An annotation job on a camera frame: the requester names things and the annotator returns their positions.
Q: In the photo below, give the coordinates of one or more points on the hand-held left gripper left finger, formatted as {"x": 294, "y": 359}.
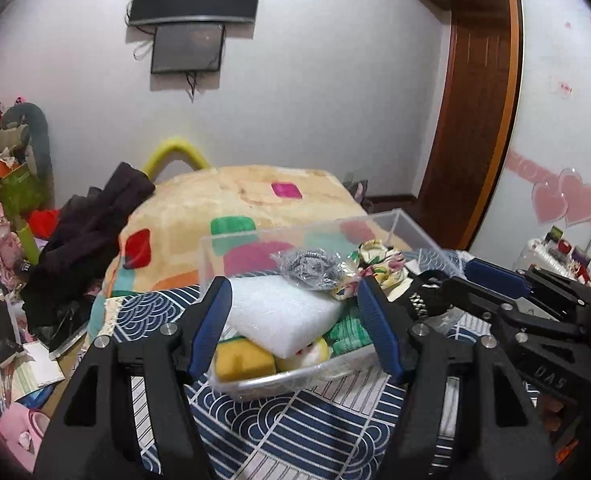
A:
{"x": 210, "y": 327}

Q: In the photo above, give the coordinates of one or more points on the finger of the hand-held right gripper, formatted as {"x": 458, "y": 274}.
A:
{"x": 495, "y": 279}
{"x": 480, "y": 296}

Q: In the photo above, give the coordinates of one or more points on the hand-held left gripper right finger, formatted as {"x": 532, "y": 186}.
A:
{"x": 380, "y": 330}

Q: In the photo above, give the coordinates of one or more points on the white foam sponge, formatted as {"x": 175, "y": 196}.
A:
{"x": 275, "y": 310}

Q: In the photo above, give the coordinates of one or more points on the steel scrubber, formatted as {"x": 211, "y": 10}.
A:
{"x": 305, "y": 267}

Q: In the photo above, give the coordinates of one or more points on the pink slipper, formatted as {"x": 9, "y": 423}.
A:
{"x": 20, "y": 435}

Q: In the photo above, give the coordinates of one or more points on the dark bag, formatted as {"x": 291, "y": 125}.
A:
{"x": 358, "y": 192}

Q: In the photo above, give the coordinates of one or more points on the blue patterned cloth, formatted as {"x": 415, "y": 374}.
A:
{"x": 285, "y": 430}

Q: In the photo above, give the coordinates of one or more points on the pink bunny doll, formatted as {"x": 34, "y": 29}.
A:
{"x": 5, "y": 240}

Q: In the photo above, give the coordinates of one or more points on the pink heart stickers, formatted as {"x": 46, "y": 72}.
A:
{"x": 570, "y": 200}

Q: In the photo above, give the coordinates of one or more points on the dark clothes pile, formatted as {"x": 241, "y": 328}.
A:
{"x": 85, "y": 240}

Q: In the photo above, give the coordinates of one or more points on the green knitted glove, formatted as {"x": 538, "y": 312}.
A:
{"x": 348, "y": 335}

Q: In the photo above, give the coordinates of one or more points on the yellow foam tube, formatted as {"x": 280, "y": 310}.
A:
{"x": 175, "y": 145}

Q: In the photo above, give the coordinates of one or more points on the small door label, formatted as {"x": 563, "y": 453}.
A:
{"x": 565, "y": 88}

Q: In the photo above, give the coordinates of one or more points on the green cylinder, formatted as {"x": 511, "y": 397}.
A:
{"x": 29, "y": 245}

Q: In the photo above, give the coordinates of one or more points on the yellow sponge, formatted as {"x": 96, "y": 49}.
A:
{"x": 240, "y": 360}

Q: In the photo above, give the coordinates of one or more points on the white booklet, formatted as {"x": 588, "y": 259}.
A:
{"x": 40, "y": 367}

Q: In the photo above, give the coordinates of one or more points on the wooden wardrobe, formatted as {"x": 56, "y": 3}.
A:
{"x": 475, "y": 110}

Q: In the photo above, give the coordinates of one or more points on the white sliding door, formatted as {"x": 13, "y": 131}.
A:
{"x": 550, "y": 50}

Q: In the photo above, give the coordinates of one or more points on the clear plastic box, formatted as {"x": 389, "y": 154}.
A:
{"x": 300, "y": 385}

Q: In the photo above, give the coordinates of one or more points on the pink ribbon sticker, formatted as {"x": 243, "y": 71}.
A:
{"x": 525, "y": 167}

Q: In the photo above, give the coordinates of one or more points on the floral fabric scrunchie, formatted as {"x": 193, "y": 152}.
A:
{"x": 383, "y": 270}

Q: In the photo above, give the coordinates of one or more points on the green cardboard box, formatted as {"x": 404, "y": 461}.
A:
{"x": 18, "y": 190}

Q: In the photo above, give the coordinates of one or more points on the beige blanket with coloured squares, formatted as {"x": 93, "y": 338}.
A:
{"x": 235, "y": 195}

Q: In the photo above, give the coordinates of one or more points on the small black wall monitor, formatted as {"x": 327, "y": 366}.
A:
{"x": 188, "y": 47}

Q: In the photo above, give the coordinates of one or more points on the red cloth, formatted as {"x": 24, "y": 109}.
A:
{"x": 45, "y": 222}

